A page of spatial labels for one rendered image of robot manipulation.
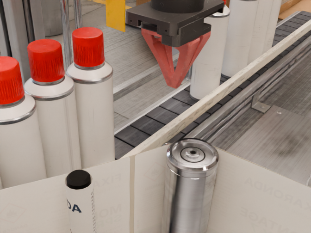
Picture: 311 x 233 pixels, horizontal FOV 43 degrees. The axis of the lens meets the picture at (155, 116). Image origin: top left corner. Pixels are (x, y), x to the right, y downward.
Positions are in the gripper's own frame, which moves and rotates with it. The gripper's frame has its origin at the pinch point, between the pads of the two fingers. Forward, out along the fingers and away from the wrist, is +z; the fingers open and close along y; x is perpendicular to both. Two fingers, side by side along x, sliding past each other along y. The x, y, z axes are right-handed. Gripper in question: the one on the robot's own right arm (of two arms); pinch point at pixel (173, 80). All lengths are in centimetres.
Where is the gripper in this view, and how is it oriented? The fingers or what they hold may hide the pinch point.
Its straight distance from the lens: 48.0
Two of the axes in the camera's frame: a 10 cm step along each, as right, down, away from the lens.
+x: -8.0, -3.4, 5.0
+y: 6.1, -4.2, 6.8
